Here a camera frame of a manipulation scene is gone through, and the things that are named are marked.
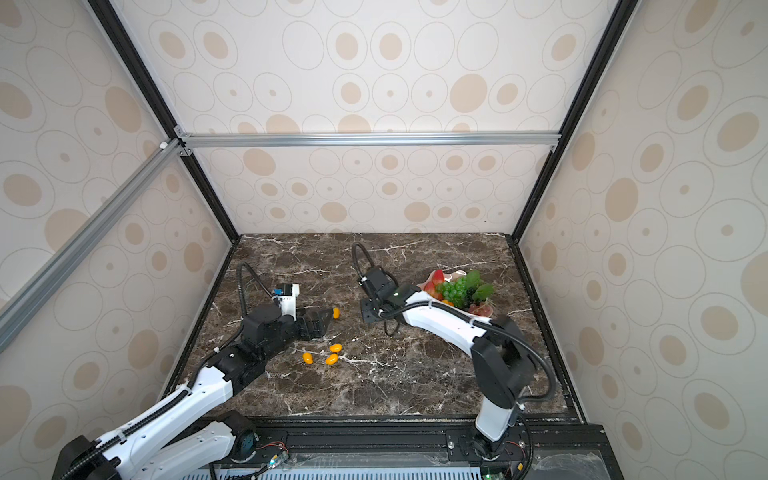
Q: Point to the pink scalloped fruit bowl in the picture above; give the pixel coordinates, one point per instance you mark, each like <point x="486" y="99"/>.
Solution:
<point x="448" y="276"/>

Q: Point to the slanted aluminium frame bar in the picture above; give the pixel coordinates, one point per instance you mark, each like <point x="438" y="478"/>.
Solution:
<point x="38" y="290"/>

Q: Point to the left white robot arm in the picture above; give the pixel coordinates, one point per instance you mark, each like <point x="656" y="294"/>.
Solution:
<point x="148" y="446"/>

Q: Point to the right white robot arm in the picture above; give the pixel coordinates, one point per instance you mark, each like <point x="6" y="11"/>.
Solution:
<point x="509" y="372"/>

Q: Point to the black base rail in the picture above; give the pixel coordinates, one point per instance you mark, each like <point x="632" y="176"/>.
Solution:
<point x="372" y="450"/>

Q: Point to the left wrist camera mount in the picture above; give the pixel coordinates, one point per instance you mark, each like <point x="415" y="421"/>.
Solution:
<point x="285" y="296"/>

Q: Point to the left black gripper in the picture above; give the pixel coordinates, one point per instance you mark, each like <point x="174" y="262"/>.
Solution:
<point x="319" y="327"/>

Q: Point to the fake strawberry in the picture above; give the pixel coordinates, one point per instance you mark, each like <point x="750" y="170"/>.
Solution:
<point x="430" y="288"/>
<point x="438" y="277"/>

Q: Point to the green fake grape bunch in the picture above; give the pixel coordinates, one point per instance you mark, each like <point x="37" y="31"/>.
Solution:
<point x="466" y="291"/>

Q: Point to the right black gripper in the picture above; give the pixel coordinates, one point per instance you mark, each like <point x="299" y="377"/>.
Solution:
<point x="365" y="310"/>

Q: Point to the red fake grape bunch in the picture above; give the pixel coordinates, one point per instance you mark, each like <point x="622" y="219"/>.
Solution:
<point x="482" y="310"/>

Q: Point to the horizontal aluminium frame bar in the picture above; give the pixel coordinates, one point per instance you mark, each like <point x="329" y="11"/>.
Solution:
<point x="386" y="139"/>

